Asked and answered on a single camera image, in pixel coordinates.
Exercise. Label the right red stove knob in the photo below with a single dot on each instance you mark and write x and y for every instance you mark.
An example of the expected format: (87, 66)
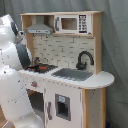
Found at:
(34, 84)

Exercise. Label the black stovetop with red burners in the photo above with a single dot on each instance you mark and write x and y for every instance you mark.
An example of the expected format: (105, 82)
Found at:
(41, 68)

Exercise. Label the toy microwave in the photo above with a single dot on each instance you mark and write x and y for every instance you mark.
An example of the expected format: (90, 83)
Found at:
(74, 24)

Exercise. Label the white cabinet door with dispenser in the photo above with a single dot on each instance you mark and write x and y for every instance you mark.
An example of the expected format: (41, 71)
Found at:
(62, 106)

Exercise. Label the grey range hood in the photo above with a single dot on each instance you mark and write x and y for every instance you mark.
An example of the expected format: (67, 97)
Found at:
(39, 27)

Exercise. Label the wooden toy kitchen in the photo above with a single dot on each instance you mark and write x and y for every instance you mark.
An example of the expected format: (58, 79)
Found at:
(62, 50)

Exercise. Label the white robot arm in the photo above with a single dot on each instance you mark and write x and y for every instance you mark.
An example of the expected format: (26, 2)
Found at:
(14, 56)

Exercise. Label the grey toy sink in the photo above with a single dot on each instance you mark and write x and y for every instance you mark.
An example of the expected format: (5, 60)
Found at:
(72, 74)

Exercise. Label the black toy faucet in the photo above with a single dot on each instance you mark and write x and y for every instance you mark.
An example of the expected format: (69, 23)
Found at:
(82, 61)

